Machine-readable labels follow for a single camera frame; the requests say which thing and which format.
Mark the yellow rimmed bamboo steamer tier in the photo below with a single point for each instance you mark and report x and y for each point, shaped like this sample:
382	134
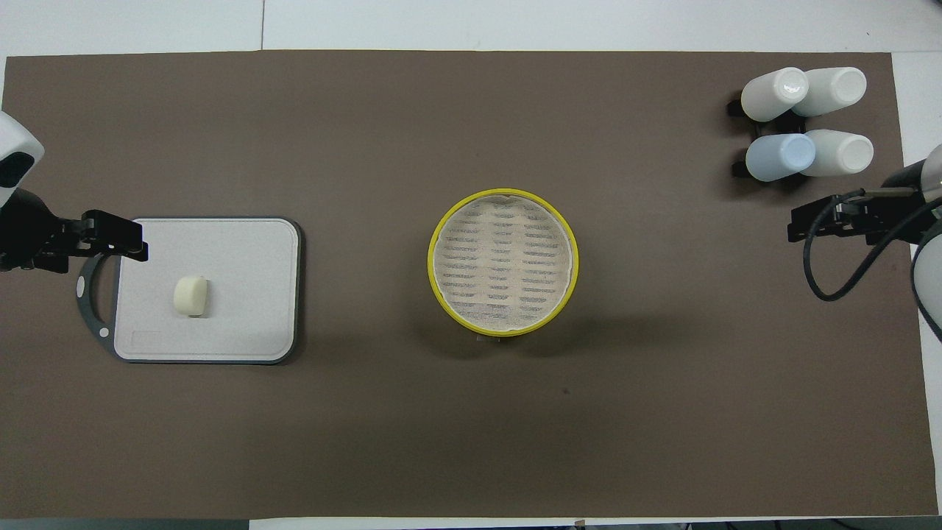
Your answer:
434	280

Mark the black cup rack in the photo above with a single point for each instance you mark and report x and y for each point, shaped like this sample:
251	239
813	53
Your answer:
737	108

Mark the white steamed bun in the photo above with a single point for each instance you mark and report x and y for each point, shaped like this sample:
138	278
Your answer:
191	296

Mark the brown table mat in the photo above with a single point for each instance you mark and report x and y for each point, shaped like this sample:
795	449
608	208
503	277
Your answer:
662	331

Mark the light blue plastic cup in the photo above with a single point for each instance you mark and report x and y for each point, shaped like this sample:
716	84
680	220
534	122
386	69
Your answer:
778	157

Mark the white mesh steamer liner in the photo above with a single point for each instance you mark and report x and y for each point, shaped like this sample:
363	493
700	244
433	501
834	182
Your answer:
504	258

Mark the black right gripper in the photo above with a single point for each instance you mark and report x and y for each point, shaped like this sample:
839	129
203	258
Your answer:
894	217

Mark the white cutting board grey rim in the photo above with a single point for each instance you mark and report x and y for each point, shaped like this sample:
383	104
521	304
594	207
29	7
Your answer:
235	294

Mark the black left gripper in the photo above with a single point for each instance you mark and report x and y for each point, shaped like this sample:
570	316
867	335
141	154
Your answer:
29	235

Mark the white plastic cup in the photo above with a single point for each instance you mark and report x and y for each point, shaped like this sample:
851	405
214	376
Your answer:
835	90
843	152
773	94

